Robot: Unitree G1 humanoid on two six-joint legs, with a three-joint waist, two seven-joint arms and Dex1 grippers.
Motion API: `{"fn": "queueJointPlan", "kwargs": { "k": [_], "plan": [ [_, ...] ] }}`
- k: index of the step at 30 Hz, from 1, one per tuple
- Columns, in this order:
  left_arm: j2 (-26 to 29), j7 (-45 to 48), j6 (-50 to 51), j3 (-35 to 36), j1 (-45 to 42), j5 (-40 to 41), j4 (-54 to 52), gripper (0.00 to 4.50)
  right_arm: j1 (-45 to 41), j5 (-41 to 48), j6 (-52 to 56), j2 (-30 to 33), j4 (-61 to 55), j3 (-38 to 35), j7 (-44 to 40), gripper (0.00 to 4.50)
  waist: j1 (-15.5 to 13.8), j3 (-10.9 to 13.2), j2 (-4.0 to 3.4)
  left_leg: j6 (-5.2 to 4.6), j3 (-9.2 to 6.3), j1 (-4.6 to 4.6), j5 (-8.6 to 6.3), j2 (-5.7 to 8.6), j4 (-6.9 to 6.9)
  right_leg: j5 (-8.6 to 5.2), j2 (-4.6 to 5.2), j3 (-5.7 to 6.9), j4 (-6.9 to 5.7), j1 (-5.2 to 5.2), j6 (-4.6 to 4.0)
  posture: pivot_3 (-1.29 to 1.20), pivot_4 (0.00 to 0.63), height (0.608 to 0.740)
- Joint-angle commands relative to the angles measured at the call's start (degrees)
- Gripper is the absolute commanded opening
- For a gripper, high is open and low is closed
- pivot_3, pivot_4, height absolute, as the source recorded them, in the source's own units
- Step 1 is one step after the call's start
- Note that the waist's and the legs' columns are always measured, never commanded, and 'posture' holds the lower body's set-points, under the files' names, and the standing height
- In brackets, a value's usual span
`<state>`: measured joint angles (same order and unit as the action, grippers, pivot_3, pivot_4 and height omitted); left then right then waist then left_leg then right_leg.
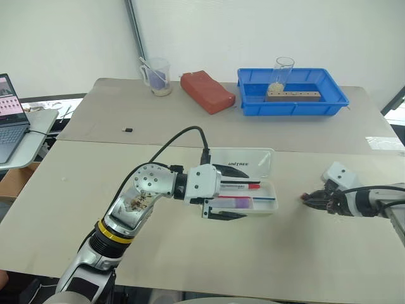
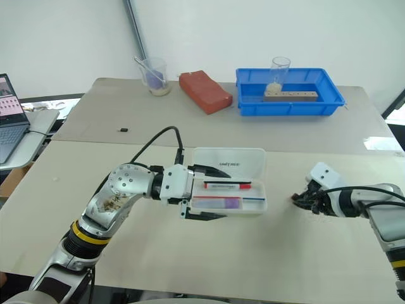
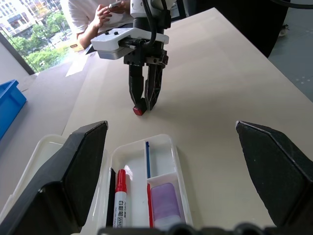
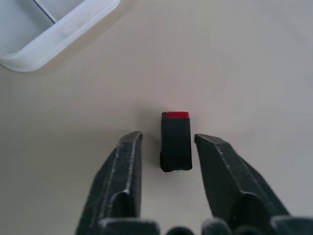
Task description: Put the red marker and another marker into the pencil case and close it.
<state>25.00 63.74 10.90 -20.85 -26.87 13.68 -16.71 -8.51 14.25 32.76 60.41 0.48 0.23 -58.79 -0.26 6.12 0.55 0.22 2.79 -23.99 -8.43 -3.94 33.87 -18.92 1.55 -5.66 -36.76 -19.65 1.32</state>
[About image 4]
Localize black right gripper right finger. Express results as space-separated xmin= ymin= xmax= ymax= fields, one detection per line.
xmin=194 ymin=133 xmax=291 ymax=235

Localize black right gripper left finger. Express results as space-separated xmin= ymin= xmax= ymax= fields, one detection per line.
xmin=76 ymin=131 xmax=143 ymax=235

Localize small black red-tipped block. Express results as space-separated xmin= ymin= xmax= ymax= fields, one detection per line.
xmin=159 ymin=111 xmax=193 ymax=173

